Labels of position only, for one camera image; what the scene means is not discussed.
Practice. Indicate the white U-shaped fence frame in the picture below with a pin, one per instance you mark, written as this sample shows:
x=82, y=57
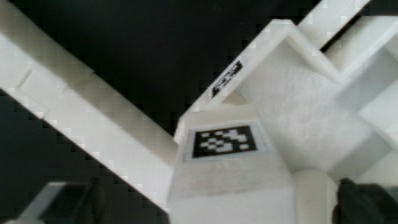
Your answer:
x=55, y=86

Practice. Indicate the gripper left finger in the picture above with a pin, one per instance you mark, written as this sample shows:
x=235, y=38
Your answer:
x=68, y=204

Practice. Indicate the white chair seat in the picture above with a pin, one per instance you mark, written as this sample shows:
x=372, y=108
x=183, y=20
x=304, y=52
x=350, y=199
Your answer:
x=299, y=87

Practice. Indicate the white chair leg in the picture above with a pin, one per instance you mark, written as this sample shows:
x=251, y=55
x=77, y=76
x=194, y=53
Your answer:
x=235, y=187

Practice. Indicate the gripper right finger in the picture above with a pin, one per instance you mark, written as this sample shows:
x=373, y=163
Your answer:
x=366, y=204

